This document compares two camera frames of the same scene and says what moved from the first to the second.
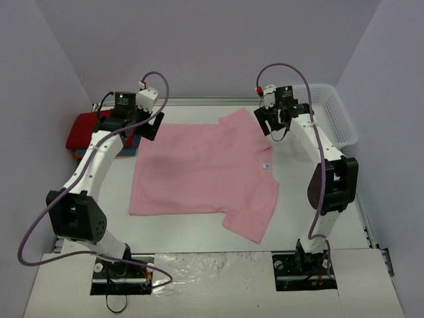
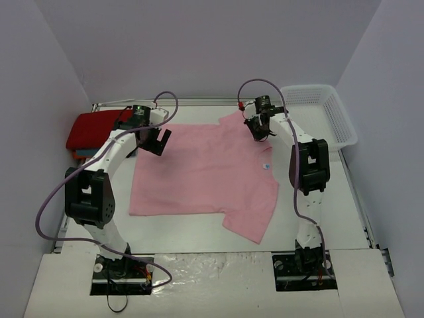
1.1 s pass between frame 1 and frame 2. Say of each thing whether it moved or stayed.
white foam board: stayed
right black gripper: moved
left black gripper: moved
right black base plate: stayed
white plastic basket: stayed
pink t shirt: stayed
